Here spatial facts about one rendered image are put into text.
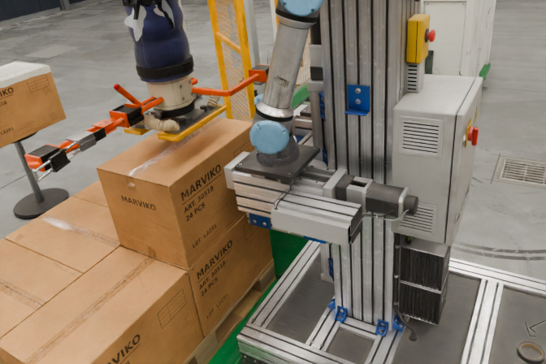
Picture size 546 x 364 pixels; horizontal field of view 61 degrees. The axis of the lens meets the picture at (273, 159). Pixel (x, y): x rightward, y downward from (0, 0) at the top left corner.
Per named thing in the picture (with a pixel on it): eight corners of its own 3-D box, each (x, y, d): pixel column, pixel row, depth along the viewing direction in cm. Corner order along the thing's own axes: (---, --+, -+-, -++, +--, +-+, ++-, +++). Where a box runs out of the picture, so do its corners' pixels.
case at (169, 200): (202, 180, 254) (188, 112, 235) (265, 195, 234) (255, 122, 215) (120, 244, 210) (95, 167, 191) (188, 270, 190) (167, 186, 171)
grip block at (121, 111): (127, 116, 180) (123, 102, 177) (146, 119, 175) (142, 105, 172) (111, 125, 174) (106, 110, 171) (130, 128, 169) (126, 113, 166)
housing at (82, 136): (84, 141, 163) (80, 129, 161) (97, 144, 159) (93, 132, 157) (67, 149, 158) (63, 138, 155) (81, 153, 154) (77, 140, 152)
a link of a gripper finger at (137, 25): (125, 41, 128) (132, 8, 129) (140, 41, 125) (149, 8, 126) (116, 36, 125) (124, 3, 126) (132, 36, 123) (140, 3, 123)
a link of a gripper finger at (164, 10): (165, 19, 140) (147, -3, 132) (180, 19, 137) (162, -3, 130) (161, 28, 139) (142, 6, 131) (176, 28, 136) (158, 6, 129)
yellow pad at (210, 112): (210, 106, 208) (207, 96, 206) (227, 109, 203) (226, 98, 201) (158, 139, 183) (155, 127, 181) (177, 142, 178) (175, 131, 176)
